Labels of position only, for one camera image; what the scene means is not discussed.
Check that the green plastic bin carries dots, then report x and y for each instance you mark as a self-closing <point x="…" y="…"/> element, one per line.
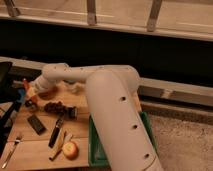
<point x="96" y="154"/>

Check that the black rectangular block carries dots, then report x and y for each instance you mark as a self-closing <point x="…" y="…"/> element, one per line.
<point x="36" y="124"/>

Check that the metal cup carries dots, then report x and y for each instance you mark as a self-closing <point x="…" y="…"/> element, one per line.
<point x="72" y="112"/>

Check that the silver metal fork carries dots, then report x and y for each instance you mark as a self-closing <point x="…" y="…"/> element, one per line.
<point x="16" y="142"/>

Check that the bunch of dark grapes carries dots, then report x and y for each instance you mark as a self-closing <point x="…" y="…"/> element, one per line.
<point x="57" y="108"/>

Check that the black chair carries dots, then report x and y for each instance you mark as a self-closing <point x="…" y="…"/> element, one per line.
<point x="7" y="94"/>

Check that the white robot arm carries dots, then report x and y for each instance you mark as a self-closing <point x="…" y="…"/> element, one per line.
<point x="109" y="93"/>

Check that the yellow red apple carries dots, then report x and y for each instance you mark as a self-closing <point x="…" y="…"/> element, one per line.
<point x="70" y="150"/>

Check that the black handled knife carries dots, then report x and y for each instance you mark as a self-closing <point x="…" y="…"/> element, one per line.
<point x="55" y="132"/>

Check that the wooden cutting board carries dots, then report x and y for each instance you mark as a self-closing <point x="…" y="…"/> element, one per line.
<point x="32" y="153"/>

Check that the white and orange gripper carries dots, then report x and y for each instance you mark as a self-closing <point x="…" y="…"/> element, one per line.
<point x="31" y="95"/>

